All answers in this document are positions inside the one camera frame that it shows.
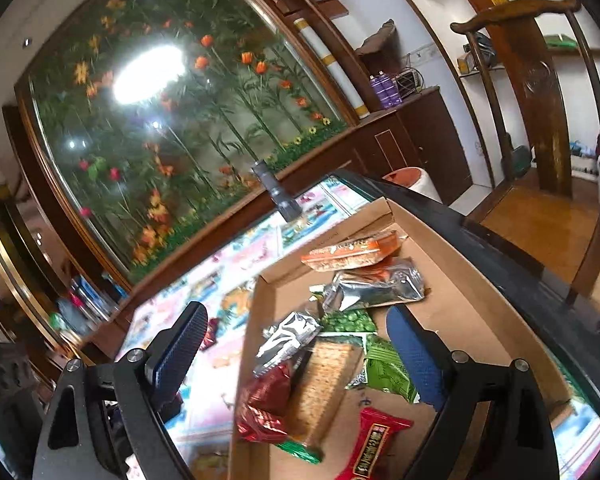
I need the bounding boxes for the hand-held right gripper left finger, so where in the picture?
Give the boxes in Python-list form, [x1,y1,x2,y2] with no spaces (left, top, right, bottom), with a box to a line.
[32,301,209,480]

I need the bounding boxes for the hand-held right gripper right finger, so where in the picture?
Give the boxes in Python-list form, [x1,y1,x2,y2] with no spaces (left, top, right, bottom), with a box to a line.
[386,305,561,480]

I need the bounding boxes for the dark green snack packet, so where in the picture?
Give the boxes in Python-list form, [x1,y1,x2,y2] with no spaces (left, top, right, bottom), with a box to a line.
[347,332,421,403]

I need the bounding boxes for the green pea snack packet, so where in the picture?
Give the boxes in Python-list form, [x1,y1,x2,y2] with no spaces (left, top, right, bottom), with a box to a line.
[322,307,378,336]

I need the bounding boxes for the silver foil snack packet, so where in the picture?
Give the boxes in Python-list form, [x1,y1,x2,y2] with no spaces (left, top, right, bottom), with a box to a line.
[321,257,426,313]
[252,310,323,378]

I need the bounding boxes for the cardboard box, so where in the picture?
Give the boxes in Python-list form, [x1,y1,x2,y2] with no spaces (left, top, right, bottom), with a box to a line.
[230,197,576,480]

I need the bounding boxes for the bright red snack packet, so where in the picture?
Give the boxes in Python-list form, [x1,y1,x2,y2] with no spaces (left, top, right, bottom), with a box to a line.
[335,406,415,480]

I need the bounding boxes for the dark red snack packet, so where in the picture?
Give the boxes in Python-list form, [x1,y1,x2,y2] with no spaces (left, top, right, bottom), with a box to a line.
[235,362,293,443]

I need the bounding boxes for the cracker packet green ends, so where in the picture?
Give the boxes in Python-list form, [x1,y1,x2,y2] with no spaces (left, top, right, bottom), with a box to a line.
[275,340,366,463]

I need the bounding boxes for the orange cracker packet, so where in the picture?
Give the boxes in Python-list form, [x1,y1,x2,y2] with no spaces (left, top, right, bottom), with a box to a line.
[300,230,400,273]

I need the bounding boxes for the blue white carton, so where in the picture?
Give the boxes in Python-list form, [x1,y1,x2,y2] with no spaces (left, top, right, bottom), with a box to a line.
[70,275,106,311]

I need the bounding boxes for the dark carved wooden chair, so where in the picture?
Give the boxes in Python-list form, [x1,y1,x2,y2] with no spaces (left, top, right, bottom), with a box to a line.
[0,340,56,480]

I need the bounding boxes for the white bin orange lid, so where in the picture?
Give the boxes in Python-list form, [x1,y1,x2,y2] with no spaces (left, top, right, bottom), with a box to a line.
[380,166,441,201]

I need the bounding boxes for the grey flashlight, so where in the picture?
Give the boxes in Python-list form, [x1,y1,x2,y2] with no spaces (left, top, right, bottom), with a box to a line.
[251,159,302,223]

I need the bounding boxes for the glass artificial flower display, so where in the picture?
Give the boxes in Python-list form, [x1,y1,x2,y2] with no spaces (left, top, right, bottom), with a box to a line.
[12,0,361,286]

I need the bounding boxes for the green dustpan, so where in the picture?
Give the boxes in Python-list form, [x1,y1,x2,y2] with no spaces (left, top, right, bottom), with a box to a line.
[500,132,533,181]

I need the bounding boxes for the brown wooden chair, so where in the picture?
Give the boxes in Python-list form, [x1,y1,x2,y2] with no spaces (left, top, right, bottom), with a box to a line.
[450,0,600,306]

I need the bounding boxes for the white gold striped pillar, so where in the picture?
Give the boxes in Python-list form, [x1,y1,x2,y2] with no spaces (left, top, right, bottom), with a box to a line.
[292,16,368,121]

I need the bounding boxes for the wire rack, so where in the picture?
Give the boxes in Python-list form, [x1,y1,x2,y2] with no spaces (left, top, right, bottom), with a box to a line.
[392,67,423,95]

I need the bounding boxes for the brown wooden wall shelf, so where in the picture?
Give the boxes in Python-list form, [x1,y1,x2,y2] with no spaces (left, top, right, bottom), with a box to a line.
[355,19,398,58]

